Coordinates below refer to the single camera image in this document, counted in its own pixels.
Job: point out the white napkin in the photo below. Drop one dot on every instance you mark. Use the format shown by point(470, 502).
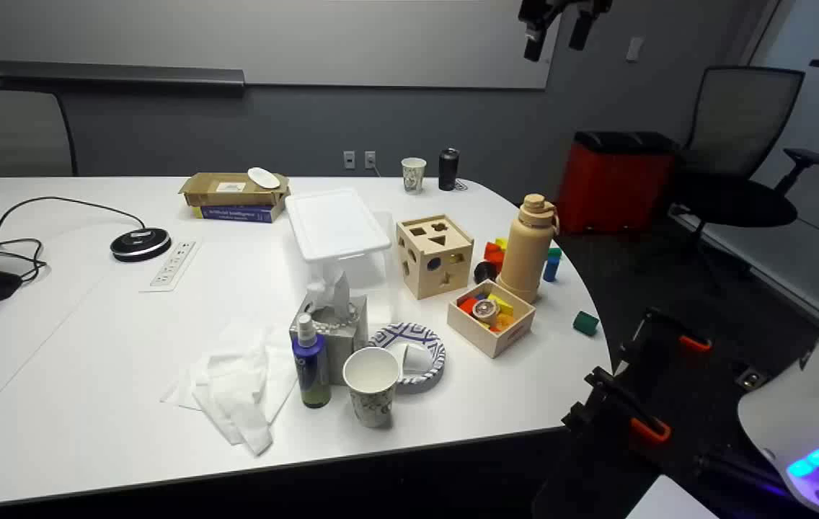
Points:
point(330, 291)

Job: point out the wooden shape sorter cube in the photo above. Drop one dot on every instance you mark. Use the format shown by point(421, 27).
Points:
point(433, 254)

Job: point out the clear plastic bin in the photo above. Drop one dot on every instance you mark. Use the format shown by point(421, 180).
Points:
point(337, 261)

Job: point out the blue patterned paper plate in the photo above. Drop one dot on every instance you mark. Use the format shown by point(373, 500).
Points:
point(395, 339)

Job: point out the red block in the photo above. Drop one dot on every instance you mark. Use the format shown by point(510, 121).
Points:
point(493, 254)

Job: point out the white bin lid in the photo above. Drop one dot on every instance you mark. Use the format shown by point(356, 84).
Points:
point(335, 222)

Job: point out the patterned paper cup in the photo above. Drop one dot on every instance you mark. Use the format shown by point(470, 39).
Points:
point(412, 173)

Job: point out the small wooden tray with blocks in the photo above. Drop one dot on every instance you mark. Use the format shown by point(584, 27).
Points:
point(490, 317)

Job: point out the black tumbler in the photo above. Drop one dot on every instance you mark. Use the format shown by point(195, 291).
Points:
point(448, 167)

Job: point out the beige water bottle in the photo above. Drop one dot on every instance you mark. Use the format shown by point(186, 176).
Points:
point(528, 242)

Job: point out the white paper cup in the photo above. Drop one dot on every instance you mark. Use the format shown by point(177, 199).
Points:
point(369, 379)

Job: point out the green spray bottle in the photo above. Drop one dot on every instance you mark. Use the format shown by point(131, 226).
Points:
point(310, 355)

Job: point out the teal block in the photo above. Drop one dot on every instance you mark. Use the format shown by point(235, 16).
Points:
point(552, 262)

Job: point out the green block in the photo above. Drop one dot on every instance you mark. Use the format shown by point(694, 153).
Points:
point(587, 324)

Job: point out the red bin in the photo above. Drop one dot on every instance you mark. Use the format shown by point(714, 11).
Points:
point(613, 182)

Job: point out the crumpled white napkins pile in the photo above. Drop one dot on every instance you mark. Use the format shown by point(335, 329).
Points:
point(241, 388)

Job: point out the white power strip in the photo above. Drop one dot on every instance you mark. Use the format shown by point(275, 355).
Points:
point(170, 268)

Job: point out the whiteboard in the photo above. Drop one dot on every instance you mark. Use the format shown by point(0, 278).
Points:
point(391, 45)

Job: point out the black round speakerphone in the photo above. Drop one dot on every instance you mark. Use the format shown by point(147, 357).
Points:
point(143, 242)

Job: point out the black orange clamp stand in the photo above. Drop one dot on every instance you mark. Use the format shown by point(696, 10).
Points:
point(607, 437)

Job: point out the black office chair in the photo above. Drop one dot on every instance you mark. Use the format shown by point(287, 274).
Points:
point(738, 115)

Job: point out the grey chair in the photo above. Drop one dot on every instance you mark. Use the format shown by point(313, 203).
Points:
point(33, 134)

